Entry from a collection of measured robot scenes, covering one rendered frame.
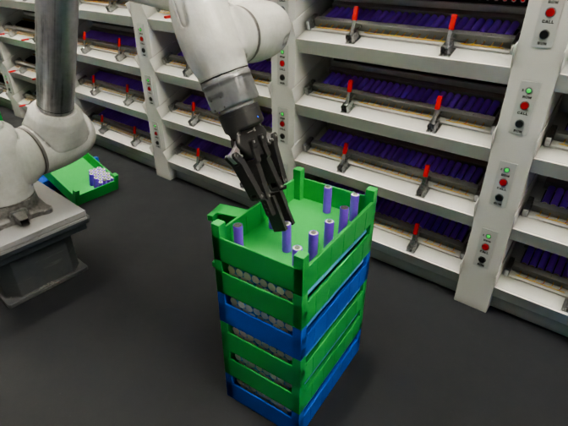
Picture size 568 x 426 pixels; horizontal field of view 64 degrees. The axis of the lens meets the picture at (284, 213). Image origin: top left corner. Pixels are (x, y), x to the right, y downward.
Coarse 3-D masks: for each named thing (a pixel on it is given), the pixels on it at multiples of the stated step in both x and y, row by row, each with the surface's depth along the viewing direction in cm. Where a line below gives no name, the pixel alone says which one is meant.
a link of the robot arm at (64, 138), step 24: (48, 0) 108; (72, 0) 110; (48, 24) 112; (72, 24) 114; (48, 48) 116; (72, 48) 119; (48, 72) 121; (72, 72) 124; (48, 96) 126; (72, 96) 130; (24, 120) 133; (48, 120) 129; (72, 120) 133; (48, 144) 132; (72, 144) 137; (48, 168) 135
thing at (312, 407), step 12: (348, 348) 119; (348, 360) 113; (336, 372) 107; (228, 384) 104; (324, 384) 103; (240, 396) 104; (252, 396) 101; (324, 396) 104; (252, 408) 103; (264, 408) 100; (276, 408) 97; (312, 408) 99; (276, 420) 99; (288, 420) 96; (300, 420) 95
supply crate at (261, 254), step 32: (288, 192) 103; (320, 192) 103; (352, 192) 98; (224, 224) 83; (256, 224) 95; (320, 224) 96; (352, 224) 87; (224, 256) 84; (256, 256) 79; (288, 256) 86; (320, 256) 78; (288, 288) 78
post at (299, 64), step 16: (272, 0) 133; (288, 0) 129; (304, 0) 131; (288, 16) 131; (288, 48) 136; (272, 64) 142; (288, 64) 138; (304, 64) 141; (272, 80) 145; (288, 80) 141; (272, 96) 147; (288, 96) 143; (272, 112) 150; (288, 112) 146; (272, 128) 153; (288, 128) 149; (304, 128) 152; (288, 144) 151; (288, 160) 154; (288, 176) 158; (304, 176) 162
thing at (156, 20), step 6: (144, 6) 167; (144, 12) 168; (150, 12) 170; (156, 12) 172; (150, 18) 170; (156, 18) 168; (162, 18) 167; (150, 24) 171; (156, 24) 169; (162, 24) 167; (168, 24) 165; (162, 30) 170; (168, 30) 168
